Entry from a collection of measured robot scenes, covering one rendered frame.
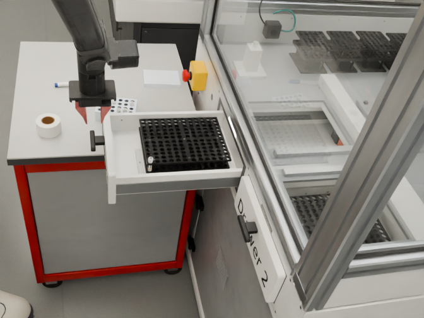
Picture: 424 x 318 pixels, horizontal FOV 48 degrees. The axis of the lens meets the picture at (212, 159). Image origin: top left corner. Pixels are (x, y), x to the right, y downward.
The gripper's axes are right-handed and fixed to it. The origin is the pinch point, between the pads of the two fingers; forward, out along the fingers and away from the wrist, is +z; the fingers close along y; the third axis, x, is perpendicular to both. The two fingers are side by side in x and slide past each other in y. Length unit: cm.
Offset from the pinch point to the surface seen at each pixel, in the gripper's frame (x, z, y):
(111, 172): -11.3, 6.8, 3.3
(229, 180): -10.5, 13.5, 33.3
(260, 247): -33.5, 11.0, 34.2
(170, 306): 1, 100, 26
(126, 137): 10.8, 16.3, 8.8
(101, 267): 13, 85, 0
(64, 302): 9, 100, -15
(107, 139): 0.5, 6.9, 3.1
